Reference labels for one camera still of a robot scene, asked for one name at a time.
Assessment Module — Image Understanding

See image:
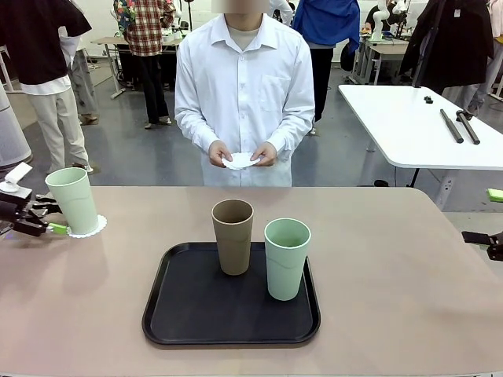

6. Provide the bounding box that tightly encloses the person's right hand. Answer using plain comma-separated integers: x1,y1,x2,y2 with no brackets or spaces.
208,140,233,168

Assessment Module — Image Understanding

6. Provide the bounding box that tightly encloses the person's left hand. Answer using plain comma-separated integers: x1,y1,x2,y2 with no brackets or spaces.
250,141,278,167

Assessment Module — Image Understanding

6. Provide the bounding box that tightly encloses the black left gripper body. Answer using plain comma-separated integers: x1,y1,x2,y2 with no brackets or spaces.
0,189,35,235

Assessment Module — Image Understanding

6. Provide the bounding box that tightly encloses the black coat on stand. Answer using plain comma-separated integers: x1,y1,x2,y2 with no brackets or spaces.
398,0,495,95

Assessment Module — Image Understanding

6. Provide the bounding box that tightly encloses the person in blue jacket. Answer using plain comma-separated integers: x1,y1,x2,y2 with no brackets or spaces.
292,0,362,123

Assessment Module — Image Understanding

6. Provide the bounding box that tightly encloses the person's right forearm white sleeve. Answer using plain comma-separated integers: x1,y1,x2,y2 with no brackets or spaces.
175,113,221,152

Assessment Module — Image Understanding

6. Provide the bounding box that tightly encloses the person in white shirt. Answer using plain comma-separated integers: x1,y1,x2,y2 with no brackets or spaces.
174,13,315,188

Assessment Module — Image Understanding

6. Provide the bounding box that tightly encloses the black plastic serving tray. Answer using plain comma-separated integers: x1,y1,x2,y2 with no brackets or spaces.
141,241,322,350

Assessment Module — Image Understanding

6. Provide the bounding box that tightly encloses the white cylindrical appliance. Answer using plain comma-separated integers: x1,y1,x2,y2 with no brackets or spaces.
0,80,33,170

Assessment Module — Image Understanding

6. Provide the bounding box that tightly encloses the white table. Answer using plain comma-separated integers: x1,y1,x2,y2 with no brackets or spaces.
337,84,503,188

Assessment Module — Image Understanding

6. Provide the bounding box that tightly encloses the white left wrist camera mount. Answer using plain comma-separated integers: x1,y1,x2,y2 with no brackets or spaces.
0,163,34,193

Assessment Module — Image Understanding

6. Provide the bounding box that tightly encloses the grey workshop desk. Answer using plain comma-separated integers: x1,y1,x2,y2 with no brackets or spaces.
90,35,185,100
358,37,409,86

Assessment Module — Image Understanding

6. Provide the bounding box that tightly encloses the person in black top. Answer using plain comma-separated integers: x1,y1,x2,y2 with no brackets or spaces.
0,0,94,174

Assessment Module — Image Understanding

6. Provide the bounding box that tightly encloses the person in grey trousers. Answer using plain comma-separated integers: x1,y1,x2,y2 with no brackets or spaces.
58,27,99,126

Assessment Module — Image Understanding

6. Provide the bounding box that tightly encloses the person in plaid shirt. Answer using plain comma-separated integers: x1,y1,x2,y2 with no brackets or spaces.
112,0,177,130

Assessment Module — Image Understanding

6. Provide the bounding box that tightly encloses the white paper doily coaster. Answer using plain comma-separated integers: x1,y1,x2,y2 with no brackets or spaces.
65,214,108,240
220,151,261,170

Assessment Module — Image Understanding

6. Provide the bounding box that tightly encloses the tall pale green plastic cup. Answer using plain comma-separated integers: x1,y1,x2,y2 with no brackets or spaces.
263,218,313,302
44,167,99,236

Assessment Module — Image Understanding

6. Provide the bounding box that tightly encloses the tall brown plastic cup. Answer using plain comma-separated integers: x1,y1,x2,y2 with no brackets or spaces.
211,199,255,276

